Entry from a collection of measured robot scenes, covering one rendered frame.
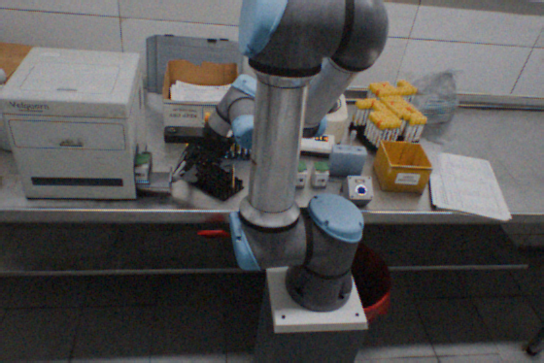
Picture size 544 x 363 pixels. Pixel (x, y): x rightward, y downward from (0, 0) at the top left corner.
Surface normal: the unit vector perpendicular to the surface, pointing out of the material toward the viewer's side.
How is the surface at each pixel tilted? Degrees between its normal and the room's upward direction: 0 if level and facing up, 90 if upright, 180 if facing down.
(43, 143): 90
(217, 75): 88
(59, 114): 90
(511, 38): 90
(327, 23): 78
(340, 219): 8
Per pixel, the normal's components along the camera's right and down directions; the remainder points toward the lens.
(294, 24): 0.25, 0.44
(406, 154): 0.04, 0.62
